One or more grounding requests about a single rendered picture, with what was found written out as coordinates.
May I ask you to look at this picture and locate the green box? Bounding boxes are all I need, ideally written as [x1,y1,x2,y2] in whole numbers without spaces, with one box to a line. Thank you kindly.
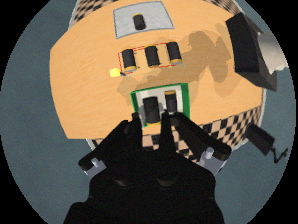
[130,83,190,119]

